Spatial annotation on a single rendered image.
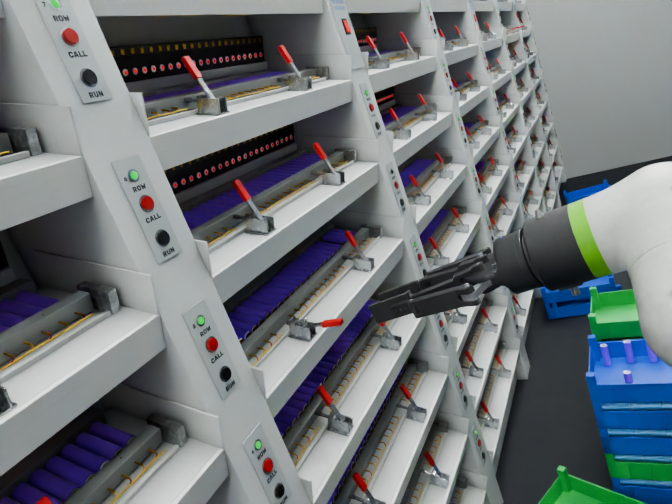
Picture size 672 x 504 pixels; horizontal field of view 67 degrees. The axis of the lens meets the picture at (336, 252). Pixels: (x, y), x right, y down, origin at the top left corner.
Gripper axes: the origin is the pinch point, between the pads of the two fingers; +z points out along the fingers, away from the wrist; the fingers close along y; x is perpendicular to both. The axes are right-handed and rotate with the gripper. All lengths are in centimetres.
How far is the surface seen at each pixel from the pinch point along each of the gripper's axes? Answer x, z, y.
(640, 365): -65, -14, 72
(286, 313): 3.4, 21.8, 2.6
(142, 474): 1.4, 22.1, -32.3
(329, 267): 4.0, 21.8, 20.3
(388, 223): 3.0, 17.9, 44.5
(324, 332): -2.0, 16.6, 2.5
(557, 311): -87, 23, 162
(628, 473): -85, -3, 57
